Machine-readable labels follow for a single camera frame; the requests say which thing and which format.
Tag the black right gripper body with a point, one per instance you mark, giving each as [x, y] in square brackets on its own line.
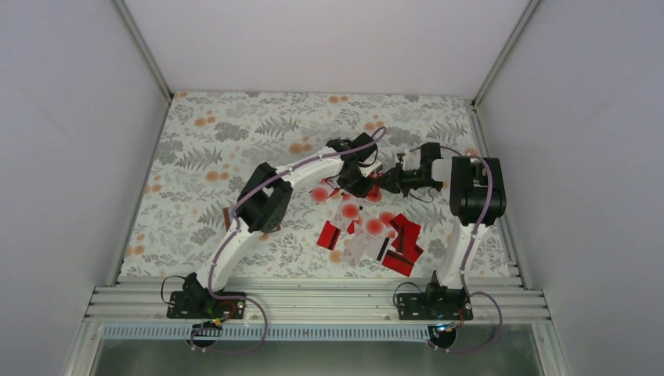
[413, 180]

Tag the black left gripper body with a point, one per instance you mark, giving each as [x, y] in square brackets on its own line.
[352, 184]

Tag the red card with gold logo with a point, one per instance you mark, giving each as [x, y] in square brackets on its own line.
[375, 195]

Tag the white card red circle top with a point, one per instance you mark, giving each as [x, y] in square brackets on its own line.
[320, 194]

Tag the white card red circle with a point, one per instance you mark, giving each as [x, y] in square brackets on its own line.
[347, 212]
[373, 227]
[320, 194]

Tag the brown leather card holder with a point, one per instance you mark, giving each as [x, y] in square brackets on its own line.
[227, 221]

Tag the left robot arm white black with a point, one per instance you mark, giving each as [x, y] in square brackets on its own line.
[263, 203]

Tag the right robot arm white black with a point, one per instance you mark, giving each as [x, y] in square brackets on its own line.
[476, 200]

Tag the white card red circle middle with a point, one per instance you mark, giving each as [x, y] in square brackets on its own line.
[347, 212]

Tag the dark red card right upper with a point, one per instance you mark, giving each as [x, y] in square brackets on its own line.
[407, 233]

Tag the dark red card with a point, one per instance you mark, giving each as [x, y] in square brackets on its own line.
[400, 263]
[407, 233]

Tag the white card red circle centre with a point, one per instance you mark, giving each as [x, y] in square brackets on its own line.
[373, 227]

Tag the red card black stripe left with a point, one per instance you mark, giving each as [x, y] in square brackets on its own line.
[328, 236]

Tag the white card black stripe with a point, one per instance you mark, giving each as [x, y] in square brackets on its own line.
[377, 247]

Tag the white card pale pattern bottom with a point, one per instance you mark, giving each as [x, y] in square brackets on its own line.
[355, 250]

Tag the dark red card bottom right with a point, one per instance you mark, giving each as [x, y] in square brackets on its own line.
[400, 263]

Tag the floral patterned table mat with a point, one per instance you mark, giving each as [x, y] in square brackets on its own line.
[211, 144]

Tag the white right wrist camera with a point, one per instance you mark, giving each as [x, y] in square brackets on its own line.
[409, 160]

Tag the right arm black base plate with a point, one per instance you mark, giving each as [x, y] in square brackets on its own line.
[449, 306]

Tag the aluminium rail frame front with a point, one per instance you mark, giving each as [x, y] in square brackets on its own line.
[345, 301]

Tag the slotted grey cable duct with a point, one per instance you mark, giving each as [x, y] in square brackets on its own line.
[274, 332]

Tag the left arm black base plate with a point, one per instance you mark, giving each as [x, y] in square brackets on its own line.
[208, 308]

